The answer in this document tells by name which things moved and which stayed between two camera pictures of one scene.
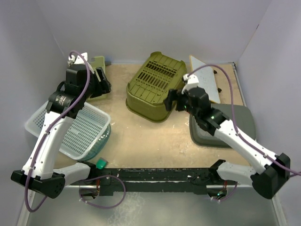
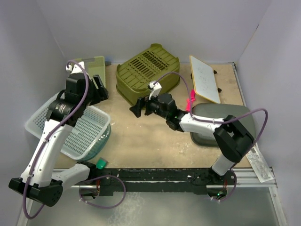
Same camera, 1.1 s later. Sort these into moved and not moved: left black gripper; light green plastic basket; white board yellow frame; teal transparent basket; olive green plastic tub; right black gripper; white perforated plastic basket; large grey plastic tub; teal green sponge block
Moved: left black gripper; right black gripper; olive green plastic tub
Not moved: large grey plastic tub; light green plastic basket; white perforated plastic basket; teal transparent basket; white board yellow frame; teal green sponge block
